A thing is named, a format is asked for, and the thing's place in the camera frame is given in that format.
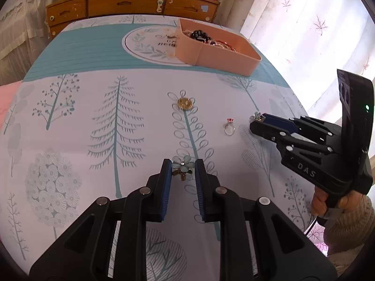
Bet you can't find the pink plastic box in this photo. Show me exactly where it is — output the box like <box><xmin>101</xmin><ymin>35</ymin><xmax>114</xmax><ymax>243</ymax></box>
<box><xmin>175</xmin><ymin>18</ymin><xmax>262</xmax><ymax>77</ymax></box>

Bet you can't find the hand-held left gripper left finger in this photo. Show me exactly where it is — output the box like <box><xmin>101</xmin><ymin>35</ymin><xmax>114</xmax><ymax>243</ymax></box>
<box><xmin>29</xmin><ymin>159</ymin><xmax>173</xmax><ymax>281</ymax></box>

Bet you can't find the wooden desk with drawers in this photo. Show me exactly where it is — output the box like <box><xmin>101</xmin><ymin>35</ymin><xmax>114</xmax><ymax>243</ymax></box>
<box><xmin>46</xmin><ymin>0</ymin><xmax>221</xmax><ymax>40</ymax></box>

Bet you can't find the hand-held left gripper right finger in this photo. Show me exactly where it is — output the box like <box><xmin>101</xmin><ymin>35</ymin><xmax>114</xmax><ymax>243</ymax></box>
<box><xmin>195</xmin><ymin>159</ymin><xmax>337</xmax><ymax>281</ymax></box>

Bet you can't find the white floral curtain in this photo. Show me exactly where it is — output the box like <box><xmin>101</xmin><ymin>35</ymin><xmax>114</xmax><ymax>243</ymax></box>
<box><xmin>211</xmin><ymin>0</ymin><xmax>372</xmax><ymax>123</ymax></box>

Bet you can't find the black cable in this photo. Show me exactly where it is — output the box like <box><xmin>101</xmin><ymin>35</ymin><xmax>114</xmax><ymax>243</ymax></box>
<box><xmin>305</xmin><ymin>215</ymin><xmax>321</xmax><ymax>235</ymax></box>

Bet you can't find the white lace cover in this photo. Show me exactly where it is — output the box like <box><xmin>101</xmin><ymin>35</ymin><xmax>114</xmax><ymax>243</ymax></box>
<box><xmin>0</xmin><ymin>0</ymin><xmax>63</xmax><ymax>85</ymax></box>

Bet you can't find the black bead bracelet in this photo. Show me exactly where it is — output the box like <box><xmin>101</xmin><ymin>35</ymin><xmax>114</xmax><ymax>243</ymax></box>
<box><xmin>190</xmin><ymin>29</ymin><xmax>212</xmax><ymax>42</ymax></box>

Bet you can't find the pink blanket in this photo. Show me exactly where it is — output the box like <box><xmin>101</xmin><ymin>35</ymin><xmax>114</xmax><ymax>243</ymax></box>
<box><xmin>0</xmin><ymin>81</ymin><xmax>23</xmax><ymax>132</ymax></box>

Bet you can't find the gold round pendant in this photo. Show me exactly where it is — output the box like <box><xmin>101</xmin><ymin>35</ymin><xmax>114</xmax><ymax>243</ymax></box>
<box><xmin>177</xmin><ymin>97</ymin><xmax>193</xmax><ymax>111</ymax></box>

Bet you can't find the silver ring with red stone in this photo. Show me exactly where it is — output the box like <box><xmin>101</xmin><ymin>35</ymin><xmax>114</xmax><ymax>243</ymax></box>
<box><xmin>223</xmin><ymin>118</ymin><xmax>236</xmax><ymax>136</ymax></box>

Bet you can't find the person's right hand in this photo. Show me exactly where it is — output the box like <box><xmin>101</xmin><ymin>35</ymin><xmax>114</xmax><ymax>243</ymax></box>
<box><xmin>311</xmin><ymin>188</ymin><xmax>364</xmax><ymax>216</ymax></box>

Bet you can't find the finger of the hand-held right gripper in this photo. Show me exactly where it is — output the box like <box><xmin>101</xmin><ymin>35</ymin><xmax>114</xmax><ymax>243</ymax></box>
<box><xmin>262</xmin><ymin>113</ymin><xmax>340</xmax><ymax>146</ymax></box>
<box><xmin>250</xmin><ymin>121</ymin><xmax>331</xmax><ymax>153</ymax></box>

